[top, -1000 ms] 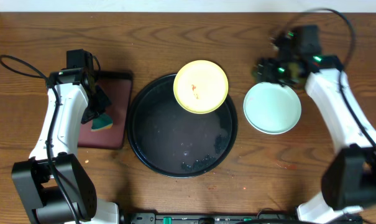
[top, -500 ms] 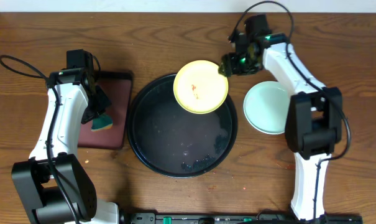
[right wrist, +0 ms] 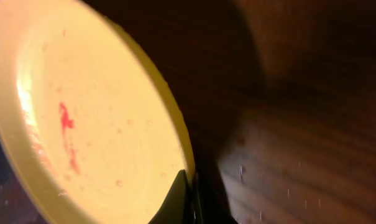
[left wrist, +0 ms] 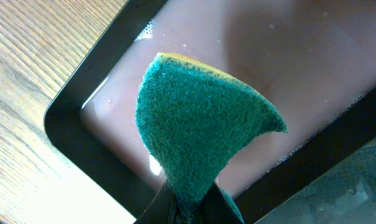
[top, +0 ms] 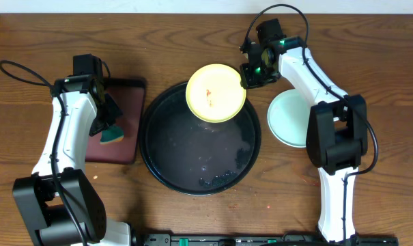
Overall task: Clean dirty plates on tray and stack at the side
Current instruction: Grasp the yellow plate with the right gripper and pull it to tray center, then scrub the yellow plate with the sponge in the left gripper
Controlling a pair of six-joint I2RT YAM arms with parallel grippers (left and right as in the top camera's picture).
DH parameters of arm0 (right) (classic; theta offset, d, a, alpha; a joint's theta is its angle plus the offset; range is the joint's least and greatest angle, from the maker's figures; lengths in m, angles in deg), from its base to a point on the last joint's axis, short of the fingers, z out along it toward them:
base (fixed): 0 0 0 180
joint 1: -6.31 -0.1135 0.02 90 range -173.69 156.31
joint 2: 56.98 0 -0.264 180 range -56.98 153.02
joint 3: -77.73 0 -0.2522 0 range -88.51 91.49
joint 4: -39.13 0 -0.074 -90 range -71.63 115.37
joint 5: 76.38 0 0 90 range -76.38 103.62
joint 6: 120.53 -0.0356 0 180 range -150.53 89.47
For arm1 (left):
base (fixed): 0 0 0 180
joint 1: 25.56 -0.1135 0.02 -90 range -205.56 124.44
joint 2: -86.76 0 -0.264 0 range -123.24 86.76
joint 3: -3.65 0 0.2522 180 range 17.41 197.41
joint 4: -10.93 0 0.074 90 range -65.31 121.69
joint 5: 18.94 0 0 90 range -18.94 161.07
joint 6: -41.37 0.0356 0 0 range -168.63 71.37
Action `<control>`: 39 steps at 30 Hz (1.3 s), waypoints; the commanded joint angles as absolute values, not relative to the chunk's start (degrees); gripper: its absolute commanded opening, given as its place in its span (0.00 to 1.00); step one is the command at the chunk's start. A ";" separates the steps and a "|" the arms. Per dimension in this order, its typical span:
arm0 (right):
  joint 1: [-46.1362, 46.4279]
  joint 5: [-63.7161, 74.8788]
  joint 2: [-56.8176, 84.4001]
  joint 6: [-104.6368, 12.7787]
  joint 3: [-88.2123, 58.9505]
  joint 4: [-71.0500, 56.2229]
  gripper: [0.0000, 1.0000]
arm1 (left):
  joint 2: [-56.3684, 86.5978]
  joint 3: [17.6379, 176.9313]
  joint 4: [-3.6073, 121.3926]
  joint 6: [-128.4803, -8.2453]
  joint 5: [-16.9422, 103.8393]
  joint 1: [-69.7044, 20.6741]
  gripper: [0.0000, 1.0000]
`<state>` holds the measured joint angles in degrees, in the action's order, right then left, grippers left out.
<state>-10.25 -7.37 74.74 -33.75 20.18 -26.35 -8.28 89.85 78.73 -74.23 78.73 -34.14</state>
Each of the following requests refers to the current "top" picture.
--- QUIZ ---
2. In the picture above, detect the green yellow sponge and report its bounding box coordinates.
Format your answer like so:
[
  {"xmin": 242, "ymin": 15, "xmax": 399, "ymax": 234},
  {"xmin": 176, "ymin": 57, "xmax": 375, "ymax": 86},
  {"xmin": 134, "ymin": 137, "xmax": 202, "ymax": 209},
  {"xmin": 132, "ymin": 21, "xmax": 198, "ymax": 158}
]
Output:
[{"xmin": 100, "ymin": 125, "xmax": 124, "ymax": 144}]

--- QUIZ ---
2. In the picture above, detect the yellow plate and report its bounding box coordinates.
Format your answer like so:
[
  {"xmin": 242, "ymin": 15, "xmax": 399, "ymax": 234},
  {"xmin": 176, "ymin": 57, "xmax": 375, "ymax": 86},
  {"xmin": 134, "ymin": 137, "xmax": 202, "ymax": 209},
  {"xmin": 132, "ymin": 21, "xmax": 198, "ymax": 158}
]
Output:
[{"xmin": 185, "ymin": 64, "xmax": 246, "ymax": 123}]

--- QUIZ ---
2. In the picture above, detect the mint plate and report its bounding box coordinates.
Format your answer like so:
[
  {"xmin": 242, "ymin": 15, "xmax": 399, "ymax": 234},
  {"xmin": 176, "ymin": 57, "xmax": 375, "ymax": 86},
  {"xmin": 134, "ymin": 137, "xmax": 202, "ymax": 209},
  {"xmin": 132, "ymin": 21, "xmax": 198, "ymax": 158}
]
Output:
[{"xmin": 267, "ymin": 89, "xmax": 310, "ymax": 148}]

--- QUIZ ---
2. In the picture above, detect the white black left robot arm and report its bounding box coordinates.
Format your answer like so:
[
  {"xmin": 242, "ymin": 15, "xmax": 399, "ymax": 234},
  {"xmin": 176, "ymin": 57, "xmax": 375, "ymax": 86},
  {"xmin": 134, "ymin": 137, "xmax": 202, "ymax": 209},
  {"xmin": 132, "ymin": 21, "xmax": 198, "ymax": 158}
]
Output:
[{"xmin": 12, "ymin": 54, "xmax": 132, "ymax": 245}]

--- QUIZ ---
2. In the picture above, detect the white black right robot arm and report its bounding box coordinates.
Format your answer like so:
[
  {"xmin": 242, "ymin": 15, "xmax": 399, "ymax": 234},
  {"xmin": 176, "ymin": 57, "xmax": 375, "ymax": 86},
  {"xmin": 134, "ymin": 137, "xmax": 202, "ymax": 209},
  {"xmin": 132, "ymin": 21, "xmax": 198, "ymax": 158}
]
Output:
[{"xmin": 240, "ymin": 19, "xmax": 368, "ymax": 243}]

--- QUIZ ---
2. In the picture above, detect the black rectangular maroon tray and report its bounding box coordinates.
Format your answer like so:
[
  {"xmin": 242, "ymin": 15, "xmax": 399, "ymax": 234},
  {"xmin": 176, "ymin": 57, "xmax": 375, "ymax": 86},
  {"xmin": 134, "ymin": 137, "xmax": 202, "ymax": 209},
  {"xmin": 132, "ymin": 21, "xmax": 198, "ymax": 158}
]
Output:
[{"xmin": 85, "ymin": 77, "xmax": 146, "ymax": 164}]

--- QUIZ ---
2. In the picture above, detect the round black tray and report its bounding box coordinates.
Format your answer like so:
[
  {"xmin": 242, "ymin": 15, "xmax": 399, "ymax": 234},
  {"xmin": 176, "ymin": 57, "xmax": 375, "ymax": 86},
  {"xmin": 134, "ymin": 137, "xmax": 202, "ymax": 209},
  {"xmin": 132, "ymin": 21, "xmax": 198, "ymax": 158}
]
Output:
[{"xmin": 139, "ymin": 83, "xmax": 261, "ymax": 195}]

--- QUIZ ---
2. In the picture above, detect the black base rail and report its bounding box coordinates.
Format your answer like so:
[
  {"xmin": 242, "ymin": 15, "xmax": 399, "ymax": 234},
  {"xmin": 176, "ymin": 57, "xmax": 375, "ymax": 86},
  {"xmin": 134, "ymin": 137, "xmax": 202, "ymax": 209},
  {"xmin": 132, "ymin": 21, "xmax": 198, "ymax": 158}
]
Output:
[{"xmin": 137, "ymin": 234, "xmax": 399, "ymax": 246}]

